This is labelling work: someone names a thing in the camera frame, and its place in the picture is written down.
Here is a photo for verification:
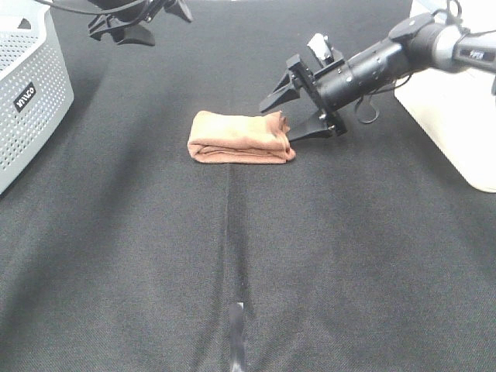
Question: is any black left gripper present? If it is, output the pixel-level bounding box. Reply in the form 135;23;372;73
88;0;193;47

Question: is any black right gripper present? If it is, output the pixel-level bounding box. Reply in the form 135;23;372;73
259;54;347;143

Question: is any brown terry towel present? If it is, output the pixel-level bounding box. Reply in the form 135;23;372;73
187;111;296;164

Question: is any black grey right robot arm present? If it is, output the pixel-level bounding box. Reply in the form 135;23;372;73
260;12;495;141

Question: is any grey perforated laundry basket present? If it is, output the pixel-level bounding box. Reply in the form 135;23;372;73
1;1;74;191

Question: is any white plastic storage bin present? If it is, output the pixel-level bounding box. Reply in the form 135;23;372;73
394;1;495;193

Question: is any black table cover cloth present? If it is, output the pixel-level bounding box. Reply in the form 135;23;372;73
1;1;495;371

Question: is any grey tape strip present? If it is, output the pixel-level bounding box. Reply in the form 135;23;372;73
229;302;246;372

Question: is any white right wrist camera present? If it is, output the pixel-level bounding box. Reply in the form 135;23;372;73
307;33;343;68

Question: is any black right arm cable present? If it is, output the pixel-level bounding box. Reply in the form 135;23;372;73
352;0;496;125

